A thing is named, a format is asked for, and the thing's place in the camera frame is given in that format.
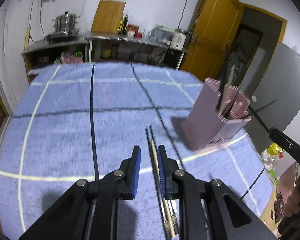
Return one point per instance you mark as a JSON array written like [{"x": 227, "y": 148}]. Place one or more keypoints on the steel steamer pot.
[{"x": 65, "y": 22}]

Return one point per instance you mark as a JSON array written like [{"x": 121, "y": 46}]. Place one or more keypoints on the induction cooker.
[{"x": 62, "y": 35}]

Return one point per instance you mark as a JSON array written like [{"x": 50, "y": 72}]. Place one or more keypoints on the black chopstick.
[
  {"x": 173, "y": 217},
  {"x": 223, "y": 81},
  {"x": 254, "y": 112},
  {"x": 163, "y": 206}
]

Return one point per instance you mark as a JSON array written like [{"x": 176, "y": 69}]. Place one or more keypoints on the metal kitchen counter shelf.
[{"x": 99, "y": 47}]

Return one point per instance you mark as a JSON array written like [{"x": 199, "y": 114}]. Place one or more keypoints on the beige chopstick in holder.
[{"x": 226, "y": 89}]

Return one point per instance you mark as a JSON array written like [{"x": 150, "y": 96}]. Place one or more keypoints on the grey refrigerator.
[{"x": 279, "y": 87}]

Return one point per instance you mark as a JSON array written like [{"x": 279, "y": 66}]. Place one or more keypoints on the pink utensil holder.
[{"x": 204, "y": 128}]

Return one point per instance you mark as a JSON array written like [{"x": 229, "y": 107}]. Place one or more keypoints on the dark sauce bottles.
[{"x": 123, "y": 25}]

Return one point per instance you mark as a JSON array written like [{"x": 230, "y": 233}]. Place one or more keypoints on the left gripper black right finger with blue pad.
[{"x": 207, "y": 209}]

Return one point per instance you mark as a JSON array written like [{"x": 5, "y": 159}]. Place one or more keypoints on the wooden cutting board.
[{"x": 107, "y": 16}]

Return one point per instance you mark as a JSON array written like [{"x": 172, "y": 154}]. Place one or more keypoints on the black chopstick in holder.
[{"x": 223, "y": 81}]

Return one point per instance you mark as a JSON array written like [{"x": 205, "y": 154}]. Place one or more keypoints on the white electric kettle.
[{"x": 178, "y": 39}]

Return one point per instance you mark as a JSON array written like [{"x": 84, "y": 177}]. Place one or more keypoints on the blue checked table cloth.
[{"x": 81, "y": 120}]

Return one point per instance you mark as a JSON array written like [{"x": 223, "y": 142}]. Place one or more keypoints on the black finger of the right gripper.
[{"x": 285, "y": 142}]

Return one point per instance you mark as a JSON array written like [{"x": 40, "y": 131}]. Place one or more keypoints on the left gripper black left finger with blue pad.
[{"x": 88, "y": 209}]

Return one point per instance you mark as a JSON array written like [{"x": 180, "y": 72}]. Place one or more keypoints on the yellow wooden door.
[{"x": 214, "y": 33}]

